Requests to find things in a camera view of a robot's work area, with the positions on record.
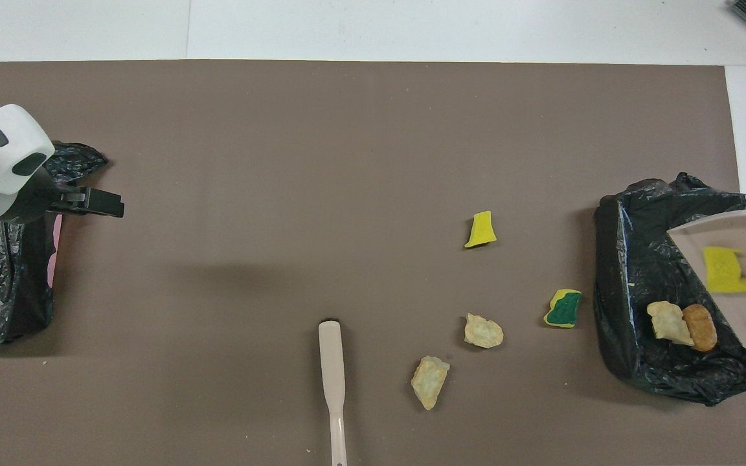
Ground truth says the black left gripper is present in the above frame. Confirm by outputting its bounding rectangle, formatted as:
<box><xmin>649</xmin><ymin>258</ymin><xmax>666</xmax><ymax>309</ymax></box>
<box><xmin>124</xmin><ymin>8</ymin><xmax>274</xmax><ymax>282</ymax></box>
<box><xmin>10</xmin><ymin>167</ymin><xmax>125</xmax><ymax>224</ymax></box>

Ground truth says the pale tan bread chunk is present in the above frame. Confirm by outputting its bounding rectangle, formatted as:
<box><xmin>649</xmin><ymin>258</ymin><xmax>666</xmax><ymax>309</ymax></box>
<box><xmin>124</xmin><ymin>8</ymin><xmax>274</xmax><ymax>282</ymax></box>
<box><xmin>411</xmin><ymin>356</ymin><xmax>451</xmax><ymax>411</ymax></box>

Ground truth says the tan orange croissant piece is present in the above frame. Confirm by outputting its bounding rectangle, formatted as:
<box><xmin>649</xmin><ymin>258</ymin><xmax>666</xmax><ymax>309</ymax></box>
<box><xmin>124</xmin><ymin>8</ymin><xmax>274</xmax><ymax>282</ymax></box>
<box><xmin>464</xmin><ymin>313</ymin><xmax>504</xmax><ymax>350</ymax></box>

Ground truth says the green and yellow sponge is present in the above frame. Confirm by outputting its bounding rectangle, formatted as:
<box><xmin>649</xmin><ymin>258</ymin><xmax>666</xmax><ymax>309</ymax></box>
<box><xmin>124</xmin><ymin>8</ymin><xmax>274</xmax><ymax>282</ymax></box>
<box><xmin>543</xmin><ymin>289</ymin><xmax>583</xmax><ymax>329</ymax></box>

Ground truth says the orange striped croissant piece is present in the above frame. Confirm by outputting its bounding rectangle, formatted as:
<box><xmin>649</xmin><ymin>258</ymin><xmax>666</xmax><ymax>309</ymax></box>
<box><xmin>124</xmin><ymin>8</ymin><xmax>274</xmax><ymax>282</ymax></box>
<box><xmin>646</xmin><ymin>301</ymin><xmax>695</xmax><ymax>347</ymax></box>

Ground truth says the brown fried nugget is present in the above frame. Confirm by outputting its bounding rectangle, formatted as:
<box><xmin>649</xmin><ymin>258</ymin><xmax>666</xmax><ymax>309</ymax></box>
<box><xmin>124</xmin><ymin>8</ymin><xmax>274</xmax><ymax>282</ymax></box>
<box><xmin>682</xmin><ymin>304</ymin><xmax>718</xmax><ymax>352</ymax></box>

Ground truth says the yellow sponge piece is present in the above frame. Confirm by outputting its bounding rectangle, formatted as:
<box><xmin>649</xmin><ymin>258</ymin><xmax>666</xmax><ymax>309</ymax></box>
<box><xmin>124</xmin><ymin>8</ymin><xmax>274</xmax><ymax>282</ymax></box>
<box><xmin>464</xmin><ymin>210</ymin><xmax>498</xmax><ymax>249</ymax></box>
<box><xmin>702</xmin><ymin>247</ymin><xmax>746</xmax><ymax>294</ymax></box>

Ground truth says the brown table mat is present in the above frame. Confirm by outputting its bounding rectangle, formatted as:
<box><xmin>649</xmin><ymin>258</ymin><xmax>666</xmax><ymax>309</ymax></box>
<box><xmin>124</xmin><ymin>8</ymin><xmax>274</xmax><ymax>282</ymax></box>
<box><xmin>0</xmin><ymin>60</ymin><xmax>746</xmax><ymax>466</ymax></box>

